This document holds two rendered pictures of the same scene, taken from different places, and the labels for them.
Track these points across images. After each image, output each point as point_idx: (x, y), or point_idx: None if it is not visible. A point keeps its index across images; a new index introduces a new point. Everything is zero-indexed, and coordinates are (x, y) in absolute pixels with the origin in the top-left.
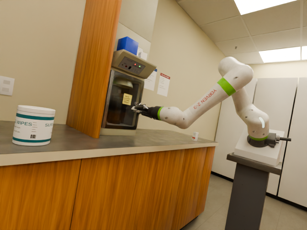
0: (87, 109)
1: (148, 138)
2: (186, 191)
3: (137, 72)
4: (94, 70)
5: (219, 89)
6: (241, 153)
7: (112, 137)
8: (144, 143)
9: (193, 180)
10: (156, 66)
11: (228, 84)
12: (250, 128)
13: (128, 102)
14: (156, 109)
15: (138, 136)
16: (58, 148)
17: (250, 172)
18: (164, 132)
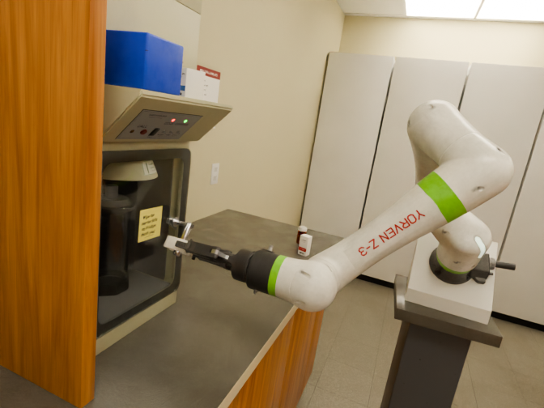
0: (21, 303)
1: (214, 299)
2: (293, 370)
3: (176, 135)
4: (20, 165)
5: (431, 214)
6: (421, 298)
7: (125, 356)
8: (227, 353)
9: (304, 339)
10: (231, 108)
11: (457, 203)
12: (451, 256)
13: (153, 232)
14: (263, 271)
15: (187, 303)
16: None
17: (437, 337)
18: (223, 232)
